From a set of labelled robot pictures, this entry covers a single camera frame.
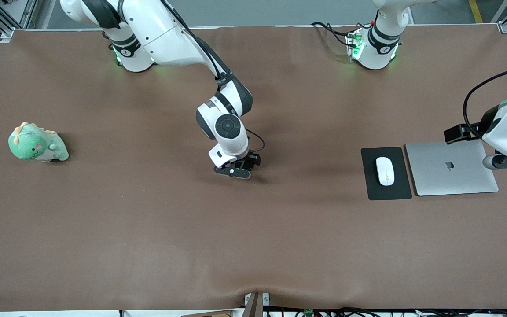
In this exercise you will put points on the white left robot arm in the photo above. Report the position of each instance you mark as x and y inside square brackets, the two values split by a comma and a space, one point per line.
[381, 44]

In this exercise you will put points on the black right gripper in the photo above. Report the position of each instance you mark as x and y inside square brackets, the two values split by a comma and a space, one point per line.
[251, 160]

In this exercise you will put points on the white computer mouse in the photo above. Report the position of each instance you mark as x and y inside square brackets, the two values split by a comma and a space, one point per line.
[385, 171]

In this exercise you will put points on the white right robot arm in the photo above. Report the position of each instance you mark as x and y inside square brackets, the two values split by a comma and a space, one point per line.
[165, 35]

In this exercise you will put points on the metal table edge bracket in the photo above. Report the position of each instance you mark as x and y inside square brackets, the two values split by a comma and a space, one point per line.
[253, 306]

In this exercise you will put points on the small green connector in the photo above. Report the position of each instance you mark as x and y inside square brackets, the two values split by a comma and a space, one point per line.
[309, 312]

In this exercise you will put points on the silver laptop with apple logo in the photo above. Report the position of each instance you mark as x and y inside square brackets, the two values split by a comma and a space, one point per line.
[451, 180]

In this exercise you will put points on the brown table cover mat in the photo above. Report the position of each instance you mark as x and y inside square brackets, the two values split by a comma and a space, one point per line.
[148, 229]

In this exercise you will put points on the black mouse pad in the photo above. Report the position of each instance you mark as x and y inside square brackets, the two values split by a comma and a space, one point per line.
[370, 187]

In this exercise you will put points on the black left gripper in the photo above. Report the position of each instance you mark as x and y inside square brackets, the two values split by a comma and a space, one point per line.
[478, 129]

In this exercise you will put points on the green dinosaur plush toy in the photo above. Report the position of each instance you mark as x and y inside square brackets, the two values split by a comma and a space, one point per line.
[33, 147]

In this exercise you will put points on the left base interface box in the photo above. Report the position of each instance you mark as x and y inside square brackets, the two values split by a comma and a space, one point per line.
[354, 44]

